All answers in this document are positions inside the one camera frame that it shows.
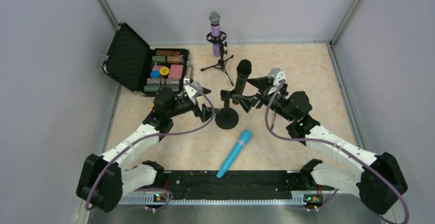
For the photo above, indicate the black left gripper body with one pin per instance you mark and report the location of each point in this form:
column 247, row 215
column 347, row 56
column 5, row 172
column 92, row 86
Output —
column 198, row 103

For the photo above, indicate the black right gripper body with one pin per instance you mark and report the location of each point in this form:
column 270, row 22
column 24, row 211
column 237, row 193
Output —
column 262, row 91

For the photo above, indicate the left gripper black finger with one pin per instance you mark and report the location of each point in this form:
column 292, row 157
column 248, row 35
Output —
column 201, row 89
column 206, row 113

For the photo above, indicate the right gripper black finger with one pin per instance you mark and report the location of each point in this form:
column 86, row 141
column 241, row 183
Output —
column 261, row 83
column 246, row 102

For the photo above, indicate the round base clip stand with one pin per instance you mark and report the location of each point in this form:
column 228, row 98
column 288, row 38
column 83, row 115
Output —
column 226, row 118

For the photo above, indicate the black orange-tipped microphone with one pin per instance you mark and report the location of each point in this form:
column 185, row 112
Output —
column 243, row 70

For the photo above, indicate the purple glitter microphone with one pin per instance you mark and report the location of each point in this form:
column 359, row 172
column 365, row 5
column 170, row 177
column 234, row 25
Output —
column 214, row 18

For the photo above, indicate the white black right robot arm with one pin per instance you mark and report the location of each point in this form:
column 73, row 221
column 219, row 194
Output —
column 375, row 179

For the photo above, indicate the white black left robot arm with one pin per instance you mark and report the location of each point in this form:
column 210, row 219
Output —
column 107, row 177

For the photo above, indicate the purple black poker chip row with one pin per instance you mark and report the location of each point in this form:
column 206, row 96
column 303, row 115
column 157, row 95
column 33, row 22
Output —
column 153, row 89

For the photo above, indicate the blue tan poker chip row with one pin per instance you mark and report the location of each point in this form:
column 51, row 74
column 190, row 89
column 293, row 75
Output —
column 162, row 82

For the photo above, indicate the blue round button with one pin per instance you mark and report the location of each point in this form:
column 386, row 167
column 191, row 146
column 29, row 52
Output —
column 155, row 74

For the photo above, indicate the yellow big blind button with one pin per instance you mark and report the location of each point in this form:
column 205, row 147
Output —
column 164, row 71

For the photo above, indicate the turquoise toy microphone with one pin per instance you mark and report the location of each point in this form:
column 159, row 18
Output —
column 241, row 142

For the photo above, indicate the red playing card deck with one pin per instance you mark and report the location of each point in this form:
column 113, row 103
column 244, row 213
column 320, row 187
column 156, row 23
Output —
column 176, row 71

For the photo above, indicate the black poker chip case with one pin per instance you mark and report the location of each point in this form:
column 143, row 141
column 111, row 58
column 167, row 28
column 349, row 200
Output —
column 129, row 60

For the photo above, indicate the green poker chip row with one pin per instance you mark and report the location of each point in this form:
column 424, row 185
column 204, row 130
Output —
column 168, row 59

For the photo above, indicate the orange brown poker chip row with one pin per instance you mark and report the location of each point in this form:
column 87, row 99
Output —
column 168, row 53

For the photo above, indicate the shock mount tripod stand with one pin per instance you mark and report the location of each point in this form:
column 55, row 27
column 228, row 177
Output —
column 220, row 40

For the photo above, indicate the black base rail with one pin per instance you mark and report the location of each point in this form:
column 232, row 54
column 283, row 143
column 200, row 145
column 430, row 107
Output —
column 238, row 185

